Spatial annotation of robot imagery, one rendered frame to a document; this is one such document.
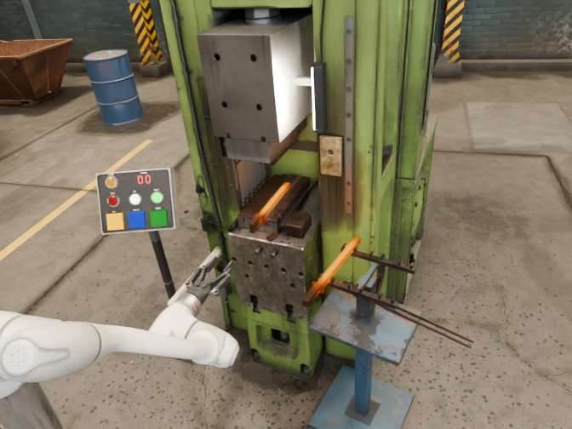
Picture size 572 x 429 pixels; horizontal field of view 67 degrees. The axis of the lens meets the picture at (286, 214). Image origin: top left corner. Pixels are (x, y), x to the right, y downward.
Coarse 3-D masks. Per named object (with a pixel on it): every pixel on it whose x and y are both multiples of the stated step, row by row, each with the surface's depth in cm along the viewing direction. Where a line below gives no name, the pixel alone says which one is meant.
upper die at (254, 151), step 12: (228, 144) 179; (240, 144) 176; (252, 144) 174; (264, 144) 172; (276, 144) 178; (288, 144) 189; (228, 156) 182; (240, 156) 180; (252, 156) 177; (264, 156) 175; (276, 156) 180
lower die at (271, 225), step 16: (272, 176) 228; (288, 176) 225; (304, 176) 223; (272, 192) 212; (288, 192) 210; (256, 208) 201; (272, 208) 198; (288, 208) 201; (240, 224) 201; (272, 224) 193
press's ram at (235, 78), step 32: (224, 32) 156; (256, 32) 151; (288, 32) 160; (224, 64) 160; (256, 64) 155; (288, 64) 164; (224, 96) 167; (256, 96) 162; (288, 96) 169; (224, 128) 175; (256, 128) 169; (288, 128) 174
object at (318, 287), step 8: (352, 240) 183; (360, 240) 185; (352, 248) 179; (344, 256) 175; (336, 264) 171; (328, 272) 167; (320, 280) 164; (328, 280) 165; (312, 288) 160; (320, 288) 161; (304, 296) 157; (312, 296) 157; (304, 304) 156
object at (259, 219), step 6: (282, 186) 213; (288, 186) 214; (276, 192) 208; (282, 192) 208; (276, 198) 203; (270, 204) 199; (264, 210) 195; (258, 216) 190; (264, 216) 191; (252, 222) 186; (258, 222) 190; (264, 222) 192; (252, 228) 186; (258, 228) 189
